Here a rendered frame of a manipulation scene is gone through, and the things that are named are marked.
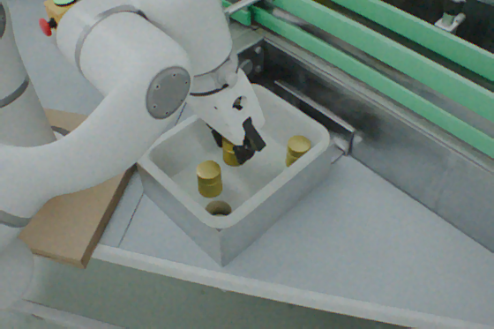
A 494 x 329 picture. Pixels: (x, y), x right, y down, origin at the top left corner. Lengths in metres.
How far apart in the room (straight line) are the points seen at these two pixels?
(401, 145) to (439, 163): 0.06
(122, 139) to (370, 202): 0.43
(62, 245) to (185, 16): 0.37
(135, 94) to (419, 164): 0.44
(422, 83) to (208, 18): 0.31
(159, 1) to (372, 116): 0.37
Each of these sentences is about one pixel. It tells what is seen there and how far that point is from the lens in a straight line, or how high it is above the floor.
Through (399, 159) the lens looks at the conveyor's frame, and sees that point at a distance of 0.70.
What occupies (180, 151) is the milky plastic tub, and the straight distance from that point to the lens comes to 0.69.
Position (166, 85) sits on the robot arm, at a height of 1.08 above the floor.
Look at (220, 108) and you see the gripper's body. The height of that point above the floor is 0.96.
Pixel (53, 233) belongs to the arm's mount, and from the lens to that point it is 0.68.
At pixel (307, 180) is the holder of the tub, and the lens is 0.67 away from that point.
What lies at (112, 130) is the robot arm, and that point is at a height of 1.06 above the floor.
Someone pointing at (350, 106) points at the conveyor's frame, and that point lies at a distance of 0.70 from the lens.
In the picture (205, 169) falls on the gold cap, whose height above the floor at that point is 0.81.
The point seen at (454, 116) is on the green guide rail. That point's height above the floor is 0.91.
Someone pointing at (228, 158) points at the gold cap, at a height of 0.82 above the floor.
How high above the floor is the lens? 1.31
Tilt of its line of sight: 47 degrees down
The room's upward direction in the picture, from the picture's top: straight up
